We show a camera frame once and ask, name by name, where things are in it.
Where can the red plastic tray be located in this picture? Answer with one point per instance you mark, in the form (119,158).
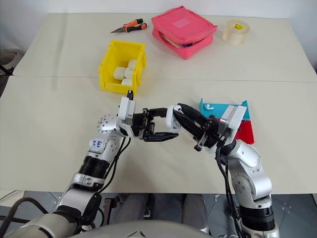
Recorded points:
(247,131)

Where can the pink fabric zip pouch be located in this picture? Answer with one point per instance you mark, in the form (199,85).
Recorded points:
(180,23)

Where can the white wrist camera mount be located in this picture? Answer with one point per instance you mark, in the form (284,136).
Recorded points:
(125,111)
(232,119)

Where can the clear packing tape roll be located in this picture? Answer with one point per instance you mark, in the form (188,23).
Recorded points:
(235,32)

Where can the yellow plastic bin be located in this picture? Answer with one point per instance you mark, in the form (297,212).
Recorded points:
(112,62)

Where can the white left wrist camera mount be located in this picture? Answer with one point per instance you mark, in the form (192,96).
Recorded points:
(125,111)

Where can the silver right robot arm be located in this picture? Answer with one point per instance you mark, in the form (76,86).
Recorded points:
(250,173)

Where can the orange and black pliers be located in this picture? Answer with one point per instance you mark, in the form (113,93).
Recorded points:
(132,26)

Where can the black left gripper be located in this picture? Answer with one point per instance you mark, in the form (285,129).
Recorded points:
(141,124)

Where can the grey rounded shape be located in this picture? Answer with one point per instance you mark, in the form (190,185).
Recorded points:
(133,207)
(193,208)

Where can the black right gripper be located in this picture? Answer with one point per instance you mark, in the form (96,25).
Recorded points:
(210,135)

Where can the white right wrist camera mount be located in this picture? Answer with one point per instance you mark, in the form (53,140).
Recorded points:
(232,119)

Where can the closed white earbud case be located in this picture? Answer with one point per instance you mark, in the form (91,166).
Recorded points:
(130,72)
(126,82)
(119,73)
(132,64)

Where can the white earbud case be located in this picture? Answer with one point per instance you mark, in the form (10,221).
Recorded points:
(171,121)
(130,72)
(126,82)
(132,64)
(119,73)

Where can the teal plastic tray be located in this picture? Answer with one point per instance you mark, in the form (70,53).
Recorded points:
(220,110)

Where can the silver robot torso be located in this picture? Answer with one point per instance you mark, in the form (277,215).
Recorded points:
(49,225)

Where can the white earbud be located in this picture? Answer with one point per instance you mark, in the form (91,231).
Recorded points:
(208,107)
(177,108)

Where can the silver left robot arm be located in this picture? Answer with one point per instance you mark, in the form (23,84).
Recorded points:
(98,146)

